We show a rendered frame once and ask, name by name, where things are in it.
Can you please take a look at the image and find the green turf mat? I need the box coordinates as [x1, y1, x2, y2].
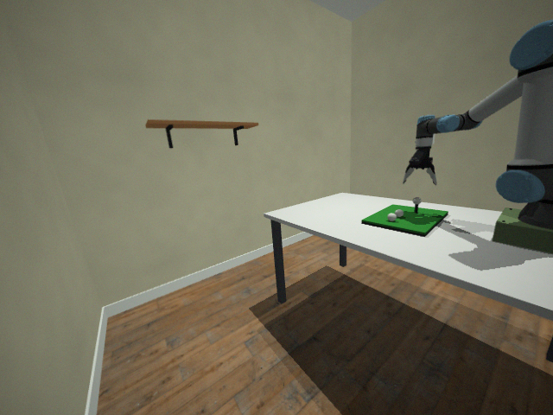
[361, 204, 448, 237]

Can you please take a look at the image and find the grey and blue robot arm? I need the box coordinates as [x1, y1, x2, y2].
[415, 20, 553, 229]

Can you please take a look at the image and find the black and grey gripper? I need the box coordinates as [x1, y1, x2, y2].
[403, 146, 437, 185]

